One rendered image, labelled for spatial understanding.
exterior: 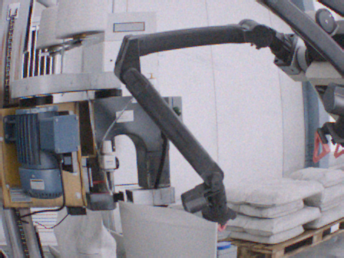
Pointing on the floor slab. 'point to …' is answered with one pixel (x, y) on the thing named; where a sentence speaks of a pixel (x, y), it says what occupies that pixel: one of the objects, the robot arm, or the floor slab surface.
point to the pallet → (251, 249)
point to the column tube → (11, 233)
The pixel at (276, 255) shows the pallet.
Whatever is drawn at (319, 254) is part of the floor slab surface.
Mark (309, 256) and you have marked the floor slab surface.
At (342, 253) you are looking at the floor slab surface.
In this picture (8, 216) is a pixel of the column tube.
